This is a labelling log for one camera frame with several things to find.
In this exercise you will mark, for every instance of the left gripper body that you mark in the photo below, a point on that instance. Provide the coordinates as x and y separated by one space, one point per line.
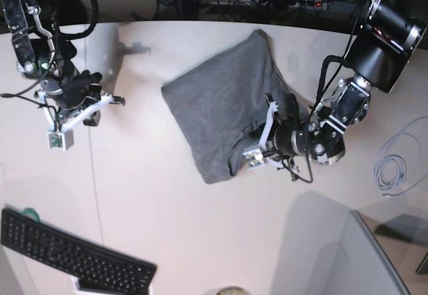
283 136

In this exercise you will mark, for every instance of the black computer keyboard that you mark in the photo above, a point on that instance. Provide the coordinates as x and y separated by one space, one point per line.
116 272

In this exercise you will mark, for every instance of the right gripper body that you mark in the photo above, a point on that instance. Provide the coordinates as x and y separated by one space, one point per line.
77 89

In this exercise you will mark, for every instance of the green tape roll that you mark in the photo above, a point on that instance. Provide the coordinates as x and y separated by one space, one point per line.
31 213

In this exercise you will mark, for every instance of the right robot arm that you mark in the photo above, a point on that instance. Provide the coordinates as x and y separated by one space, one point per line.
44 54

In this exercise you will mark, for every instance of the grey t-shirt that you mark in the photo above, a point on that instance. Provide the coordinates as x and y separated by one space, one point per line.
220 103

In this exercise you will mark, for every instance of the round tan object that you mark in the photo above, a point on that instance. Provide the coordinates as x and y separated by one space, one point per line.
232 290

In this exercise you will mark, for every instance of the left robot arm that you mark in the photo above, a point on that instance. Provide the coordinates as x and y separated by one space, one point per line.
388 36

